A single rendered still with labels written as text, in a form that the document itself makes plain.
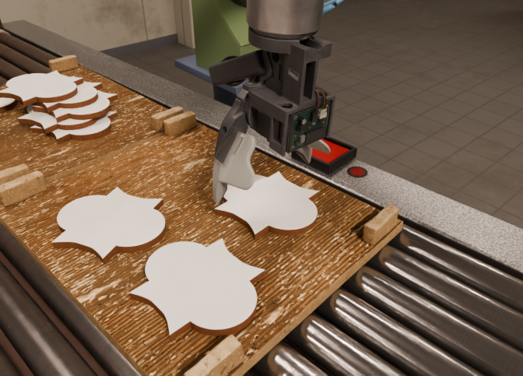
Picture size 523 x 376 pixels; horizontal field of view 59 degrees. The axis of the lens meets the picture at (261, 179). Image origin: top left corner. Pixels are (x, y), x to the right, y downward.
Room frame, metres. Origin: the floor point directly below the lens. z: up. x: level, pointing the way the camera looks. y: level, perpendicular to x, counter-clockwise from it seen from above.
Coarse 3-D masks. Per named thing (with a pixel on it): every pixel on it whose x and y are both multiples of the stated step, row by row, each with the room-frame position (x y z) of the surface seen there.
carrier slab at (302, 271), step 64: (192, 128) 0.71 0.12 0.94; (64, 192) 0.52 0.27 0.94; (128, 192) 0.52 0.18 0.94; (192, 192) 0.52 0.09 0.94; (320, 192) 0.52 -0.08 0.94; (64, 256) 0.40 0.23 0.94; (128, 256) 0.40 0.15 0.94; (256, 256) 0.40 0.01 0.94; (320, 256) 0.40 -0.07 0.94; (128, 320) 0.31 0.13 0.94; (256, 320) 0.31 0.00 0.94
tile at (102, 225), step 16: (112, 192) 0.51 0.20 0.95; (64, 208) 0.47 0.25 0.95; (80, 208) 0.47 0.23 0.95; (96, 208) 0.47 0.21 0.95; (112, 208) 0.47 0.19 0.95; (128, 208) 0.47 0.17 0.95; (144, 208) 0.47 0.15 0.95; (64, 224) 0.44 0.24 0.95; (80, 224) 0.44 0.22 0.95; (96, 224) 0.44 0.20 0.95; (112, 224) 0.44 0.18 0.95; (128, 224) 0.44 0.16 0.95; (144, 224) 0.44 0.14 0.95; (160, 224) 0.44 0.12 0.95; (64, 240) 0.41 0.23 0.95; (80, 240) 0.41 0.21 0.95; (96, 240) 0.41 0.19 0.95; (112, 240) 0.41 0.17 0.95; (128, 240) 0.41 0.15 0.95; (144, 240) 0.41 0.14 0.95; (112, 256) 0.40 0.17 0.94
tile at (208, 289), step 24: (168, 264) 0.37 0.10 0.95; (192, 264) 0.37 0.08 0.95; (216, 264) 0.37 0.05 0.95; (240, 264) 0.37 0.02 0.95; (144, 288) 0.34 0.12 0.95; (168, 288) 0.34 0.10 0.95; (192, 288) 0.34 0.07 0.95; (216, 288) 0.34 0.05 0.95; (240, 288) 0.34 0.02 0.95; (168, 312) 0.31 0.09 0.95; (192, 312) 0.31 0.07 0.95; (216, 312) 0.31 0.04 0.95; (240, 312) 0.31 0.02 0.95
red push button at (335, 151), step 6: (330, 144) 0.67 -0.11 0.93; (312, 150) 0.65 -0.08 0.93; (318, 150) 0.65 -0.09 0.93; (330, 150) 0.65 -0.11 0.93; (336, 150) 0.65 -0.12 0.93; (342, 150) 0.65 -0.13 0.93; (348, 150) 0.65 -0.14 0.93; (318, 156) 0.63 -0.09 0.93; (324, 156) 0.63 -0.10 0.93; (330, 156) 0.63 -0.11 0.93; (336, 156) 0.63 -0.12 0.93
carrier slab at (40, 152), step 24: (72, 72) 0.98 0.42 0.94; (96, 72) 0.98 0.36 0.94; (120, 96) 0.86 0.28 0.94; (0, 120) 0.75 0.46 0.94; (120, 120) 0.75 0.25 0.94; (144, 120) 0.75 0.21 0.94; (0, 144) 0.66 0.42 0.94; (24, 144) 0.66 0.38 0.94; (48, 144) 0.66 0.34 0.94; (72, 144) 0.66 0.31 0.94; (96, 144) 0.66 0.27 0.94; (120, 144) 0.66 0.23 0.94; (0, 168) 0.59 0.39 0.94; (48, 168) 0.59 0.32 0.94; (72, 168) 0.59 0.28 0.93
